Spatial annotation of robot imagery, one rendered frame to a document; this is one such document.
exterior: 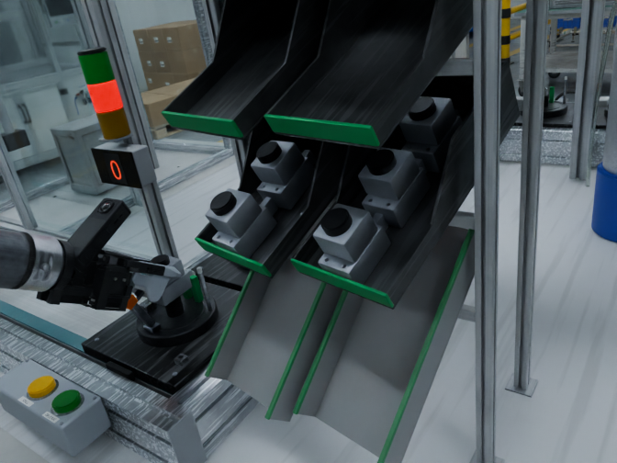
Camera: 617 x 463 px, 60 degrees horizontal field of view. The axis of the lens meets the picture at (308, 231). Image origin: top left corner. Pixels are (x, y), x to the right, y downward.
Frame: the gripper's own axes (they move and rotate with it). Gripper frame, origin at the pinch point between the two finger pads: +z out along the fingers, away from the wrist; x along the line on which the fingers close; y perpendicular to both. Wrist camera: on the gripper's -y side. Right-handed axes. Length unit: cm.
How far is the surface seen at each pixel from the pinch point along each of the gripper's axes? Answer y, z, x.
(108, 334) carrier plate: 13.8, -0.5, -9.2
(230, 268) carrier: -1.6, 20.3, -3.6
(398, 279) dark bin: -6, -15, 48
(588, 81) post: -67, 82, 45
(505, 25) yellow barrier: -359, 584, -144
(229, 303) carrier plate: 4.2, 12.5, 5.0
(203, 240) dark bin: -5.7, -14.5, 21.5
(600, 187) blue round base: -36, 66, 54
